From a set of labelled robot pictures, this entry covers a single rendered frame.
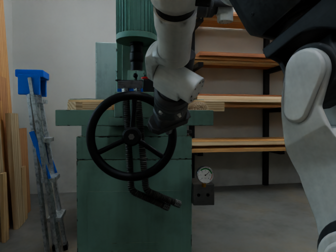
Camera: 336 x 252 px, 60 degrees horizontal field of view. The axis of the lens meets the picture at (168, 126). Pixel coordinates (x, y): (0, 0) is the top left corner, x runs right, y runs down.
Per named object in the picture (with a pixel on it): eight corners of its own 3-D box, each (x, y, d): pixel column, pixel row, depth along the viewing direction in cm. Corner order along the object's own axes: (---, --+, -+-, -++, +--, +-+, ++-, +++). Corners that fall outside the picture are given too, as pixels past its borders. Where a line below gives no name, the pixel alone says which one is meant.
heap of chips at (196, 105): (188, 110, 113) (188, 100, 113) (184, 111, 127) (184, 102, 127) (211, 110, 113) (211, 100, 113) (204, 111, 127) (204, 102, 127)
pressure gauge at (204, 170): (196, 189, 106) (196, 166, 106) (195, 186, 110) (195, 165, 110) (213, 188, 107) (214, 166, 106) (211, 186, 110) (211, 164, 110)
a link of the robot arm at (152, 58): (177, 101, 67) (178, 67, 55) (146, 82, 69) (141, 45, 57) (192, 82, 69) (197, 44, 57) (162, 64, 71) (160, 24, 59)
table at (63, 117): (45, 126, 99) (45, 108, 99) (69, 124, 130) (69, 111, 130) (220, 126, 103) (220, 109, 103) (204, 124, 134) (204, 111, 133)
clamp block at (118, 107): (112, 117, 101) (112, 91, 101) (117, 117, 114) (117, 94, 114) (155, 117, 102) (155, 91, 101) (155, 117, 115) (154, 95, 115)
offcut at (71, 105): (74, 110, 123) (74, 102, 123) (82, 110, 122) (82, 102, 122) (67, 110, 119) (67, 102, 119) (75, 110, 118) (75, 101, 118)
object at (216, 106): (81, 110, 125) (80, 101, 125) (82, 111, 127) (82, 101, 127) (224, 111, 128) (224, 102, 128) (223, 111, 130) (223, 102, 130)
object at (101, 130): (81, 136, 110) (81, 125, 110) (92, 133, 131) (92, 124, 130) (186, 136, 112) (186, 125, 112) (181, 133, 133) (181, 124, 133)
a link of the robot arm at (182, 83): (182, 123, 70) (187, 95, 60) (146, 100, 72) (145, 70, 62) (207, 92, 74) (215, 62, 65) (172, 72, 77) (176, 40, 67)
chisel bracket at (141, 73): (127, 90, 122) (127, 70, 121) (129, 93, 136) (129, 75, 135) (145, 90, 122) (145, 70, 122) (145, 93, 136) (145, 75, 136)
